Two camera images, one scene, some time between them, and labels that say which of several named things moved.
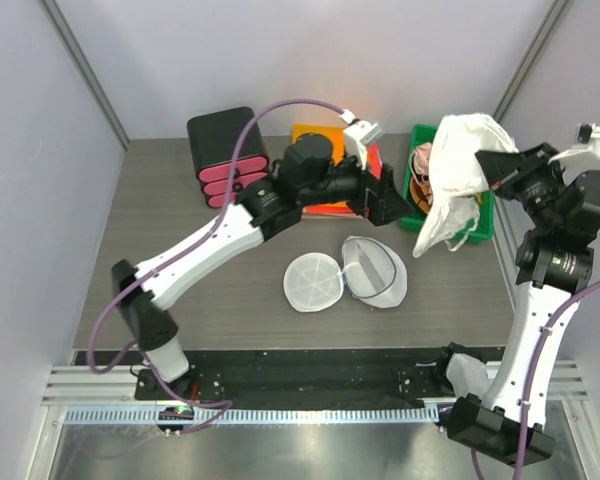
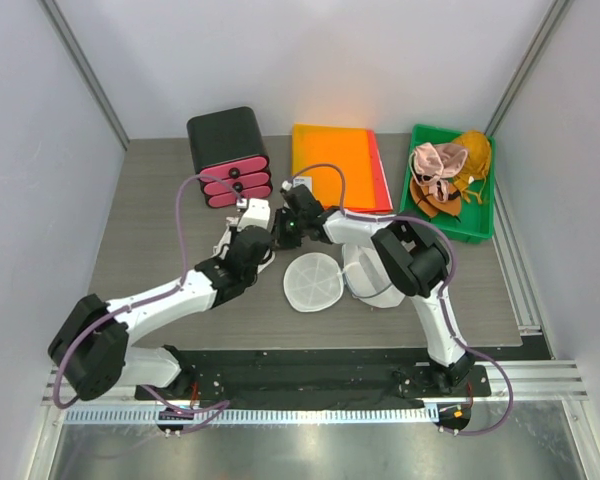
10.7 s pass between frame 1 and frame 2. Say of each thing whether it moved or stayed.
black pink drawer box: stayed
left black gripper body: moved
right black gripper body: moved
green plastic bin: stayed
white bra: moved
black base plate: stayed
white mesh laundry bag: stayed
